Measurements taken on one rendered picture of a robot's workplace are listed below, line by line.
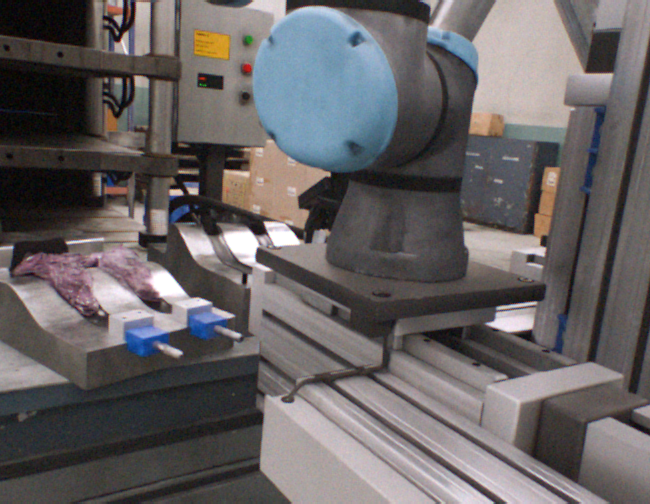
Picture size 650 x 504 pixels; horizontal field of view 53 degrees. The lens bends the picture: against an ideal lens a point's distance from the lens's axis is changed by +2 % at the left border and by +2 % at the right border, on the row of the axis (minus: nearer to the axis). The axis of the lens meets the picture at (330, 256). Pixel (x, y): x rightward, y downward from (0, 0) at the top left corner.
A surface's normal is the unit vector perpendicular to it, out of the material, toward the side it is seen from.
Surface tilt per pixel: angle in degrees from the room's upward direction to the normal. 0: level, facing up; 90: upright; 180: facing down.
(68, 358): 90
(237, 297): 90
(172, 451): 90
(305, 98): 97
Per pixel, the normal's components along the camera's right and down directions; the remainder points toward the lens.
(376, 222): -0.38, -0.15
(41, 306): 0.45, -0.76
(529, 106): -0.79, 0.06
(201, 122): 0.55, 0.22
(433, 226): 0.40, -0.07
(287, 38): -0.51, 0.26
